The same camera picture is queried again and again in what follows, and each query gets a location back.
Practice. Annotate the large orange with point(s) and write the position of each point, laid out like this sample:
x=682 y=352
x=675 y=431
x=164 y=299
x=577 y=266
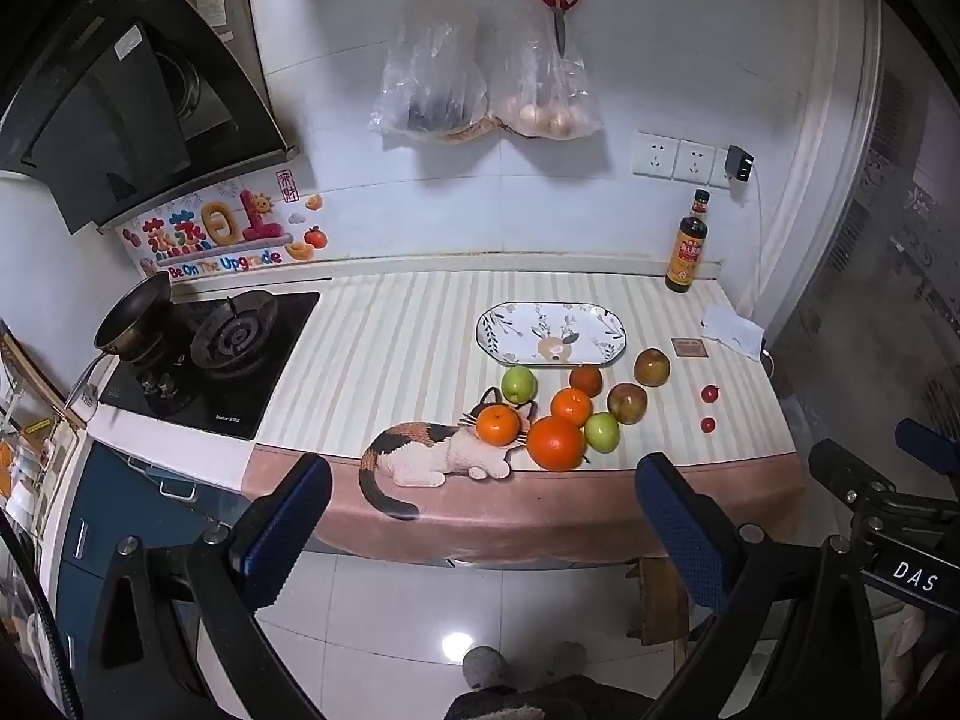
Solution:
x=556 y=442

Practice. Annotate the frying pan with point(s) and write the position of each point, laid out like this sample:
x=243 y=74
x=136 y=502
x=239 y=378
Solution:
x=131 y=315

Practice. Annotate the black charger plug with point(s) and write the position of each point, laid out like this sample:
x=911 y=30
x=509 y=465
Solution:
x=739 y=163

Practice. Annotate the frosted glass door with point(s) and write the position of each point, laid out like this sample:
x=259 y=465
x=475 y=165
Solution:
x=885 y=240

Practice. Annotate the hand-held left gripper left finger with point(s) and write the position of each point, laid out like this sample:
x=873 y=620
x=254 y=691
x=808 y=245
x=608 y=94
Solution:
x=285 y=517

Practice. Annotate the striped mat with cat print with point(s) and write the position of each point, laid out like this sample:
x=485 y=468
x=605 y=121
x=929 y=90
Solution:
x=390 y=360

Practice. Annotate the small dark orange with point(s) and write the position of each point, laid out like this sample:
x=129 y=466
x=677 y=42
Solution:
x=586 y=379

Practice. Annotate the colourful wall sticker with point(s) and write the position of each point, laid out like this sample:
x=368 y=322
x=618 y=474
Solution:
x=225 y=229

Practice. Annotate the black gas stove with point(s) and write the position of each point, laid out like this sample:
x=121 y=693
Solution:
x=270 y=360

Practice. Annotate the oval floral plate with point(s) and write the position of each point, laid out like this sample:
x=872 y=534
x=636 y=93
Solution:
x=525 y=330

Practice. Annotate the small brown card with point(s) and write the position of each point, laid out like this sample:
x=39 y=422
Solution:
x=688 y=347

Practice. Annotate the person's dark trousers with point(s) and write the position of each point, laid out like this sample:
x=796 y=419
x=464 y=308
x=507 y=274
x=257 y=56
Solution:
x=540 y=701

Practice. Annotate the blue cabinet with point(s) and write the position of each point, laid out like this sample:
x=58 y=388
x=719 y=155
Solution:
x=112 y=495

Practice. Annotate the white tissue paper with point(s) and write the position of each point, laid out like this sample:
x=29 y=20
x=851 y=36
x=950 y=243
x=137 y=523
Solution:
x=731 y=330

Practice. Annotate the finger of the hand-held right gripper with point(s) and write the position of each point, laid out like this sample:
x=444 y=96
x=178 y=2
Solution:
x=930 y=444
x=847 y=469

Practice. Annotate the white wall socket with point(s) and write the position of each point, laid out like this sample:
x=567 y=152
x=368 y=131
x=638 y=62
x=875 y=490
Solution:
x=694 y=163
x=656 y=156

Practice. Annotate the plastic bag with dark contents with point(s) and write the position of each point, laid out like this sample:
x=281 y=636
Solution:
x=435 y=82

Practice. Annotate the soy sauce bottle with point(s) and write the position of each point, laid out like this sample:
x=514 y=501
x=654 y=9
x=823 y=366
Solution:
x=686 y=255

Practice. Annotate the reddish brown apple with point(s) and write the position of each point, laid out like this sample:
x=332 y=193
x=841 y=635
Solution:
x=652 y=367
x=626 y=403

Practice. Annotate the cluttered side shelf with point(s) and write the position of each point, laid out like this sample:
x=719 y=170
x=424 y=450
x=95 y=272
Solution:
x=37 y=435

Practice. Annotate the wooden stool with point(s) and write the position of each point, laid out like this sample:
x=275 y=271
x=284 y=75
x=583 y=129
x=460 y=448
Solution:
x=660 y=600

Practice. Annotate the green apple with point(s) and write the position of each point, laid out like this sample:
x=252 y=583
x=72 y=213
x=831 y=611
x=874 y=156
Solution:
x=517 y=384
x=601 y=431

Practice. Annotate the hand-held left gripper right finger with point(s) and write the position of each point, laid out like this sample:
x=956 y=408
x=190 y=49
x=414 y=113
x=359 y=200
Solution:
x=679 y=525

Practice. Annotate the grey fuzzy slipper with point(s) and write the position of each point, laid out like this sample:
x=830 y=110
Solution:
x=566 y=661
x=484 y=667

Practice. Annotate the plastic bag with onions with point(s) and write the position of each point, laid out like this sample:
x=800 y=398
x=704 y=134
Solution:
x=540 y=97

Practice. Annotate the black range hood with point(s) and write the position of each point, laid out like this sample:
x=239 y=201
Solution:
x=112 y=112

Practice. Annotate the red scissors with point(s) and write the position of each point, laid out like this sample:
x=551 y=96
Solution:
x=559 y=30

